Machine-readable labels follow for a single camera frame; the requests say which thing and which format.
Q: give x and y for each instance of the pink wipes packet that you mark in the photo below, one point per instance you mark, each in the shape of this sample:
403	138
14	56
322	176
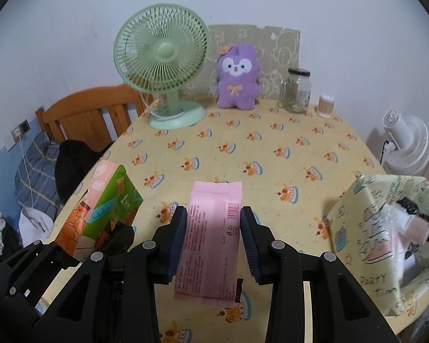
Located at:
211	239

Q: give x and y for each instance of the cotton swab container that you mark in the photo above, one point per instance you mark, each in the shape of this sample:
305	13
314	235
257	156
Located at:
326	107

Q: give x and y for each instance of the white wall socket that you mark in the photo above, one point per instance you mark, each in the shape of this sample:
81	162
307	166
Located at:
17	134

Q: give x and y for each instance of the glass jar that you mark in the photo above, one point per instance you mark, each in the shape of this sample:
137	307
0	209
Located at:
296	93

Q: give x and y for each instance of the yellow printed tablecloth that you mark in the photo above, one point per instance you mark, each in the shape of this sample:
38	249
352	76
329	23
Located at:
271	157

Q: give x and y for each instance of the beige printed cardboard sheet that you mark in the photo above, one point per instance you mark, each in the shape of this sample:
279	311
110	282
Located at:
271	46

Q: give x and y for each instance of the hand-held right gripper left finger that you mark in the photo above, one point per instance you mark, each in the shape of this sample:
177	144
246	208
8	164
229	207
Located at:
178	243

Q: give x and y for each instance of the yellow printed storage bin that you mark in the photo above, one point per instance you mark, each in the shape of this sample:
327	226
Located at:
357	228

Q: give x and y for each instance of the dark wall socket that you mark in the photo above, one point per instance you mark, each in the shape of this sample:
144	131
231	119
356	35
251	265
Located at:
23	126

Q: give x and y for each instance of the orange green tissue pack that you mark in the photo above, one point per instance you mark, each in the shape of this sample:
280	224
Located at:
103	200

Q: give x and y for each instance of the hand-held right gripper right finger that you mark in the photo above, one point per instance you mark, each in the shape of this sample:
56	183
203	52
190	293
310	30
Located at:
250	243

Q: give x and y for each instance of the clear plastic wrapper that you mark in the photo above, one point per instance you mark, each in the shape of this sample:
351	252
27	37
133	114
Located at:
389	221

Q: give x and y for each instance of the purple plush toy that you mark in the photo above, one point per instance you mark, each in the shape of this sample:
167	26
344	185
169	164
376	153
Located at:
236	89

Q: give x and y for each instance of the white cloth pouch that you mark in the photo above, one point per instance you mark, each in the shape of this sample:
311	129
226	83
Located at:
416	230

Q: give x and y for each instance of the green desk fan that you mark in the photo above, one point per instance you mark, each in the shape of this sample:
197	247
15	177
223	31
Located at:
164	51

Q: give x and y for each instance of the white standing fan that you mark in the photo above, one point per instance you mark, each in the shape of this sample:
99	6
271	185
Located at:
411	139

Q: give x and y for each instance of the black clothing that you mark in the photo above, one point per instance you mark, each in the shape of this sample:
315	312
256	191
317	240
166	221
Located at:
75	164

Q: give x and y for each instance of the white cloth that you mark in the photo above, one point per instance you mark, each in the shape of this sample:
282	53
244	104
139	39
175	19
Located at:
35	221

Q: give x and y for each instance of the blue plaid pillow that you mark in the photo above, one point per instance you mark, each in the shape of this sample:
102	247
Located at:
35	175

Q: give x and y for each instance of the black crumpled garment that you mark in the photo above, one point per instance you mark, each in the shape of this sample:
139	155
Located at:
7	246

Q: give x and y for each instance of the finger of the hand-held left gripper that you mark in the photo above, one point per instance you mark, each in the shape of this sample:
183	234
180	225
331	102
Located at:
46	255
118	237

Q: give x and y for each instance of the wooden bed headboard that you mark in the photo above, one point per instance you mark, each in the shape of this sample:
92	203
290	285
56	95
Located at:
85	107

